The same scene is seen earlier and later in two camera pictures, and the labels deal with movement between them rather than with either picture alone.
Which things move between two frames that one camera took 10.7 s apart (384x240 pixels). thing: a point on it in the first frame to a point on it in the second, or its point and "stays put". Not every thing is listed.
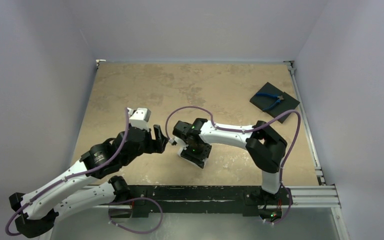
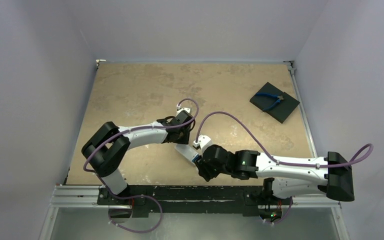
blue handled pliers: [279, 98] stays put
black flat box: [270, 100] stays put
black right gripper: [194, 156] to [202, 168]
